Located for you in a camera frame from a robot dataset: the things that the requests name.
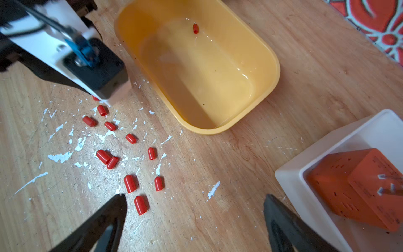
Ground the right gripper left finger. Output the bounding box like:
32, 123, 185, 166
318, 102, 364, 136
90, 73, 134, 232
51, 194, 128, 252

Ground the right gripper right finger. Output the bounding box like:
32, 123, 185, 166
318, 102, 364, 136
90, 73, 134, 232
263, 194, 337, 252

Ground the yellow plastic tray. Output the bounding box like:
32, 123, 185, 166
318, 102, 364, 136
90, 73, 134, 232
114, 1, 280, 135

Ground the white square box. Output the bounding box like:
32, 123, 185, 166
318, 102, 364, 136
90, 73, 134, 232
275, 109, 403, 252

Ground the orange cube block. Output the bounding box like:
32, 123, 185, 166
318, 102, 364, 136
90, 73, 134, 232
306, 149, 403, 232

